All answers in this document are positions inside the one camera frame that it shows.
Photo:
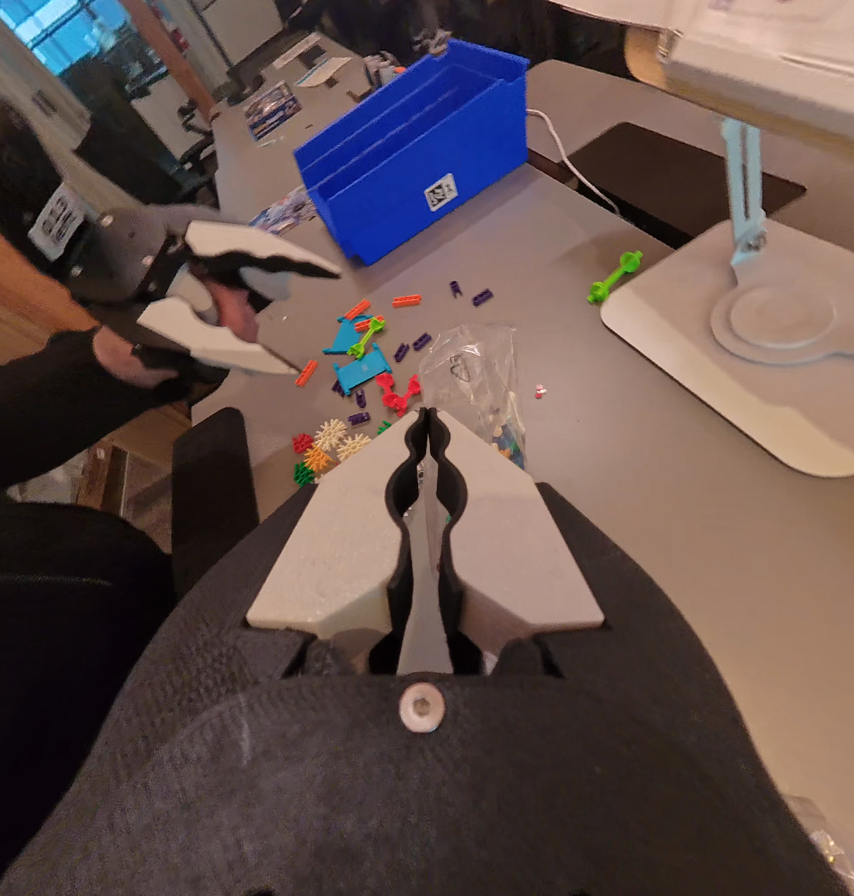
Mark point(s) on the clear bag of colourful rods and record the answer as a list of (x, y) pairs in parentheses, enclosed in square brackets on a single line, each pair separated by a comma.
[(469, 364)]

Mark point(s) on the cyan flat toy piece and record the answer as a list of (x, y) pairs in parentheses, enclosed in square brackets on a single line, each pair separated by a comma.
[(339, 343), (360, 374)]

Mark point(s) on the red bow-tie connector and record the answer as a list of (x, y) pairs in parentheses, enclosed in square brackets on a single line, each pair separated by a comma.
[(388, 392), (409, 392)]

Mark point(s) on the person's left hand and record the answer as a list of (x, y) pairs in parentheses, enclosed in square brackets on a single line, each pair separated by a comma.
[(234, 311)]

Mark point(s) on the white stand with wooden board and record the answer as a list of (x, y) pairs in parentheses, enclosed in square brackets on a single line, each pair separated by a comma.
[(784, 406)]

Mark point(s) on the orange ladder toy piece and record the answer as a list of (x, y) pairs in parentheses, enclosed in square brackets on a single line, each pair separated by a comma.
[(407, 301), (374, 324), (357, 310)]

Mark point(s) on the person's left forearm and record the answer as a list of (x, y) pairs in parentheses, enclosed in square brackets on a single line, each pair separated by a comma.
[(49, 406)]

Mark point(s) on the lime green toy rod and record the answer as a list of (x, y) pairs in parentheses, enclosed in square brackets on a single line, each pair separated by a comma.
[(614, 278)]

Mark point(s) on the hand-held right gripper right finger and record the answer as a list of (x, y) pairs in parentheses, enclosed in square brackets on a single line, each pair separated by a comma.
[(525, 553)]

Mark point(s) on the small lime green piece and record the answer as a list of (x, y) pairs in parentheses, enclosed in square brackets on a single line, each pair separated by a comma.
[(362, 343)]

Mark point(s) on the blue printed packet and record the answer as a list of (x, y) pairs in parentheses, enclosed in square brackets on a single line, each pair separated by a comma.
[(287, 210)]

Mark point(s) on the small orange toy piece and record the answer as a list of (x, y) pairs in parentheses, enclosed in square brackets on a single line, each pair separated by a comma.
[(306, 374)]

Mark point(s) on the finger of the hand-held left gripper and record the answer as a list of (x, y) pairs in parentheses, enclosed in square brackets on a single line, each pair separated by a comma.
[(217, 346), (245, 241)]

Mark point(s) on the scattered loose plastic connectors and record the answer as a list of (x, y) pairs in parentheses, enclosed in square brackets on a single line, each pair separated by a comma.
[(330, 434)]

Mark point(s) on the person's black clothing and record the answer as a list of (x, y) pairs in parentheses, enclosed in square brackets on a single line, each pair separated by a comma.
[(49, 665)]

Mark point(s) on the blue toy box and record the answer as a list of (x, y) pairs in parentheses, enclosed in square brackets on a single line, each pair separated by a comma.
[(273, 108)]

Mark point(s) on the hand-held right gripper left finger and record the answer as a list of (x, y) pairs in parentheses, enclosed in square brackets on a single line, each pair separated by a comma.
[(329, 553)]

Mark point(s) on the toy instruction sheet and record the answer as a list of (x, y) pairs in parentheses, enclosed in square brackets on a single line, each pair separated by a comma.
[(784, 28)]

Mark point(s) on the blue plastic bin with tag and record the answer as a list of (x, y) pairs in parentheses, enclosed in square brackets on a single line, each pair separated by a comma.
[(399, 175)]

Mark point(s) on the white paper sheet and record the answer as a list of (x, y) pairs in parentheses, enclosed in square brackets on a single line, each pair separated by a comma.
[(322, 71)]

